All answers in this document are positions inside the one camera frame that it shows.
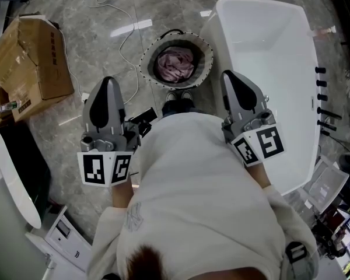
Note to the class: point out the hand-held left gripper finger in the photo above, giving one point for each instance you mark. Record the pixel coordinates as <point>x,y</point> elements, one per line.
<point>118,118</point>
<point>94,112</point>

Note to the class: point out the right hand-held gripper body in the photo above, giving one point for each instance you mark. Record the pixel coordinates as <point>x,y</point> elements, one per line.
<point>268,141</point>

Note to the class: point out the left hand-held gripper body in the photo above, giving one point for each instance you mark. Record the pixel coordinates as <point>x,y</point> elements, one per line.
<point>93,168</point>

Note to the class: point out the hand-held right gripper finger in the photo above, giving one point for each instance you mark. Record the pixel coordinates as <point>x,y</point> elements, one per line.
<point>233,112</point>
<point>259,101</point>

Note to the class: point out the round laundry basket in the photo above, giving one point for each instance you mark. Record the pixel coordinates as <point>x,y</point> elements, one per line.
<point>147,64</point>

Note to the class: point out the pink cloth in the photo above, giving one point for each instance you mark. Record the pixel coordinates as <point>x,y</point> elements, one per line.
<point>175,64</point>

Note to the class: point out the person's right forearm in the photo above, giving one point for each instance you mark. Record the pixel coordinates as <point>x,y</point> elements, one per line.
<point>258,175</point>

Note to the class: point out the person's left forearm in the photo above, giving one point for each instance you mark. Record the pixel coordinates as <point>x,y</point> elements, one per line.
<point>121,195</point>

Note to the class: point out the white bathtub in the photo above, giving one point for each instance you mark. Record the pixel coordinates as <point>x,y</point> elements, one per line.
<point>265,69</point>

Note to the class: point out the person's right leg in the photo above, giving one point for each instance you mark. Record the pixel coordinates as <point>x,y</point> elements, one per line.
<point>186,105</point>

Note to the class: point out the person's leg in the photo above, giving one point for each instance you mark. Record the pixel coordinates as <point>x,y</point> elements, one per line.
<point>170,108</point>
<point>186,105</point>

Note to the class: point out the person's right shoe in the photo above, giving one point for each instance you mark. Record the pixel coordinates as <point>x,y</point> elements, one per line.
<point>186,95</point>

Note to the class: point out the person's shoe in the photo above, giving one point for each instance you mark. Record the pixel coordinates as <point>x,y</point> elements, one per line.
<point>171,96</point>
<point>186,95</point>

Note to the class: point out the person's left leg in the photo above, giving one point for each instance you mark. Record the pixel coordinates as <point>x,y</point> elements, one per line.
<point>170,108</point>

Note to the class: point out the person's left shoe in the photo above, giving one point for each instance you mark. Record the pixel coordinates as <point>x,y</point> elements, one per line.
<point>171,96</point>

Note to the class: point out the black floor mat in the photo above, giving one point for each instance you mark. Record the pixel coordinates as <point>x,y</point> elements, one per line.
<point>32,162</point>

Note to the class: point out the black bathtub knob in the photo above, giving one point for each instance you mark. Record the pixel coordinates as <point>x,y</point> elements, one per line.
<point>320,70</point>
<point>321,83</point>
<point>322,97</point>

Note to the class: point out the large taped cardboard box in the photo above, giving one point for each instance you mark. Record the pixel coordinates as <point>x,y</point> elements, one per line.
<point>41,69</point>

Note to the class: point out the white appliance with panel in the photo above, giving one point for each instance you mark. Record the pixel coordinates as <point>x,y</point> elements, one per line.
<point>64,238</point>

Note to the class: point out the white ceramic fixture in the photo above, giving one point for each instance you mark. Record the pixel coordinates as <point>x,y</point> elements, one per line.
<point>11,179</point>

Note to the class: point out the white sweatshirt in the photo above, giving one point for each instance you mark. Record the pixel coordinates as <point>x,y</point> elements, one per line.
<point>192,185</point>

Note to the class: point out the green plastic bottle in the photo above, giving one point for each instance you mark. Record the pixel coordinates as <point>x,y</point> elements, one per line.
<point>8,106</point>

